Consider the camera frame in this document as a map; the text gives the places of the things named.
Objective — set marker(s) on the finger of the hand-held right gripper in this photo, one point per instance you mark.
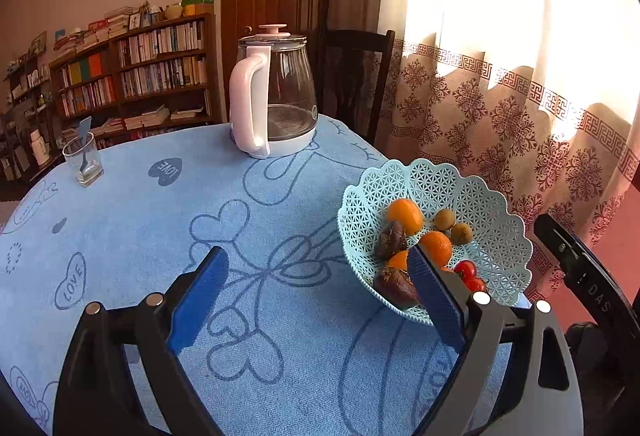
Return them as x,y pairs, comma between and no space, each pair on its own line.
585,271

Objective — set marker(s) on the rows of shelved books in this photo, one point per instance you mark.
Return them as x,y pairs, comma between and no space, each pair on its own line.
160,75

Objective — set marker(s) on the small round ceramic pot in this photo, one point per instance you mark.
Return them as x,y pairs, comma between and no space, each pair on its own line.
173,11

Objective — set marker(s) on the brown kiwi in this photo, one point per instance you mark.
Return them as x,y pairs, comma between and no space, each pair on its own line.
444,219
461,234

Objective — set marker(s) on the wrinkled dark passion fruit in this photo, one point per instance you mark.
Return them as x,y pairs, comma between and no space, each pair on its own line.
392,287

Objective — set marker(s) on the clear glass cup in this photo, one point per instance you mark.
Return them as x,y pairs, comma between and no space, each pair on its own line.
75,160

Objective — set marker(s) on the dark wooden chair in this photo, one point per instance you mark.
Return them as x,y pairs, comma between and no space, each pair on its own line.
350,65

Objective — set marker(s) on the large red tomato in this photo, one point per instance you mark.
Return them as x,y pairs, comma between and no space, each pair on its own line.
466,269

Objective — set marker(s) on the dark avocado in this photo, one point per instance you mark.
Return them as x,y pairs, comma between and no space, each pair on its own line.
391,241

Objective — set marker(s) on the patterned cream curtain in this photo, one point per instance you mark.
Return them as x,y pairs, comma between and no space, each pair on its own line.
500,115

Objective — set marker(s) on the wooden bookcase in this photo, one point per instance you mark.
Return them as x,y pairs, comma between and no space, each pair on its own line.
212,65

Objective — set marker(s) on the cluttered wooden shelf unit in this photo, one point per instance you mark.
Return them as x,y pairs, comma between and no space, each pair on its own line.
30,85

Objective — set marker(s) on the smooth round orange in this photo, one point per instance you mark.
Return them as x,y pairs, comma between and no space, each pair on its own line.
398,261

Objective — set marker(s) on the light blue plastic lattice basket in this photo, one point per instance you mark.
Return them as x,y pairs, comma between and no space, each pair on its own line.
475,196

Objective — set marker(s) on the bumpy orange tangerine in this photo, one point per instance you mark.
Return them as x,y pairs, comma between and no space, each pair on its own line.
436,247

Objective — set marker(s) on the green cardboard box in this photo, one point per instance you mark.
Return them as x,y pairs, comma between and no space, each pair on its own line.
200,1

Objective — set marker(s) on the small red tomato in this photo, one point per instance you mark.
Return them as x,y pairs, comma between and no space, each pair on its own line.
475,285

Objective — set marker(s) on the stack of books atop bookcase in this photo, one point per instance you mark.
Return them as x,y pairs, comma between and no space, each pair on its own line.
115,23

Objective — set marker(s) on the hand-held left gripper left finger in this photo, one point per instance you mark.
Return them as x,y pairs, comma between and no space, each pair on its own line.
200,296

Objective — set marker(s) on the large oval orange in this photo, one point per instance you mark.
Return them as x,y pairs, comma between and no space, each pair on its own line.
405,216

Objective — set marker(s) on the white thermos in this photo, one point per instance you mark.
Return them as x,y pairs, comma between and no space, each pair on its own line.
39,148

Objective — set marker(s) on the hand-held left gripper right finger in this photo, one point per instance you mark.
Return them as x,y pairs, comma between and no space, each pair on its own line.
435,301

